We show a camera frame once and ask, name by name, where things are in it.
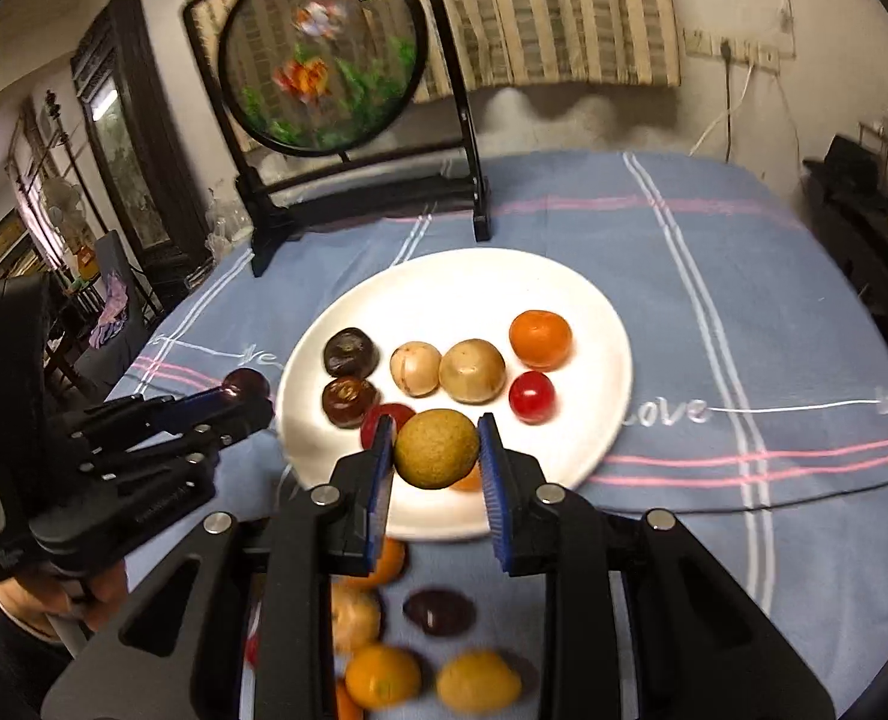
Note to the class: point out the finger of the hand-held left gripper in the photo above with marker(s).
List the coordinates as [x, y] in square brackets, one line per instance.
[223, 427]
[181, 405]

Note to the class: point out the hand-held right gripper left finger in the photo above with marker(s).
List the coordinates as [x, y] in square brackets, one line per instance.
[380, 480]

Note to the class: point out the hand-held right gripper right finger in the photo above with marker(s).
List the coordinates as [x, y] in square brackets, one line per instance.
[491, 487]

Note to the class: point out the orange kumquat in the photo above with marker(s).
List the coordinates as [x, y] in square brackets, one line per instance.
[468, 481]
[382, 676]

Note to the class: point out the red cherry tomato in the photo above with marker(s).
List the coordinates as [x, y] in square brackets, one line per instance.
[531, 396]
[395, 418]

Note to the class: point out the large mandarin orange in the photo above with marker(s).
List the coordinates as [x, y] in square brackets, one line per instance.
[391, 562]

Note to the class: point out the brown water chestnut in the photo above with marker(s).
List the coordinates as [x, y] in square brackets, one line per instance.
[349, 401]

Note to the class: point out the beige longan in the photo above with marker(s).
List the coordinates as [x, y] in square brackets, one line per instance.
[415, 367]

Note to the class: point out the large round tan longan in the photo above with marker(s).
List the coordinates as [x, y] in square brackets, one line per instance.
[472, 370]

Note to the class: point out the dark purple water chestnut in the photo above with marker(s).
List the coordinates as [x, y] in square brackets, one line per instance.
[349, 351]

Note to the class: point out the small dark purple plum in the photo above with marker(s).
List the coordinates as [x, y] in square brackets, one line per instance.
[439, 610]

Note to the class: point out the tan spotted sapodilla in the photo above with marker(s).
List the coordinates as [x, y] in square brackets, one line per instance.
[354, 615]

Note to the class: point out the white oval plate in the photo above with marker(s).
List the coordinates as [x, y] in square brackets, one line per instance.
[451, 292]

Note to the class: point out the red plum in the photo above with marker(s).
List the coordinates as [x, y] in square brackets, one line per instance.
[250, 649]

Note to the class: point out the small mandarin orange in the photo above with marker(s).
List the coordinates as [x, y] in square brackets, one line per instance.
[346, 701]

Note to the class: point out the person's left hand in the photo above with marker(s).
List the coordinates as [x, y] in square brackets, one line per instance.
[61, 604]

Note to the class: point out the purple cloth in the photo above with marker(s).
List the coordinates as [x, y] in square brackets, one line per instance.
[110, 307]

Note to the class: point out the white fan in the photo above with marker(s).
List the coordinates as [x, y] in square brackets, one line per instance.
[65, 199]

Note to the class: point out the dark wooden cabinet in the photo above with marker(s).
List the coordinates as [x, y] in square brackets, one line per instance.
[121, 142]

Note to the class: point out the blue striped tablecloth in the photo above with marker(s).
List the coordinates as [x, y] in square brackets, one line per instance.
[714, 277]

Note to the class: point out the round embroidered screen on stand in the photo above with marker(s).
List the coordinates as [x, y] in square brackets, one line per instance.
[316, 52]

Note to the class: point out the black computer desk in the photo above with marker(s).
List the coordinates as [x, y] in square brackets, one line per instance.
[864, 255]

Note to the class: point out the striped beige curtain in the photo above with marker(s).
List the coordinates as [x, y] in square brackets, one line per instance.
[564, 15]

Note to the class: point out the white wall power strip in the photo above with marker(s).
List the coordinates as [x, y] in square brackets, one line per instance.
[729, 45]

